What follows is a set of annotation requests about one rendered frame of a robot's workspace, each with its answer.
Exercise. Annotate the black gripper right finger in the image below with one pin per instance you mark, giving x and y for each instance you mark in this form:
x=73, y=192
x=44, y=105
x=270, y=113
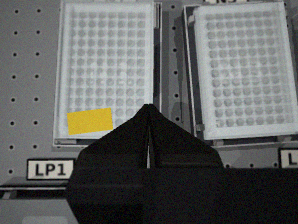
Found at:
x=170, y=146

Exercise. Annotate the grey metal base plate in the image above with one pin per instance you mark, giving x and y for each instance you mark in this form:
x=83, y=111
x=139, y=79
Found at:
x=28, y=62

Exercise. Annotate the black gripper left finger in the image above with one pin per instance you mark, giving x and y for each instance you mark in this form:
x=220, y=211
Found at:
x=126, y=145

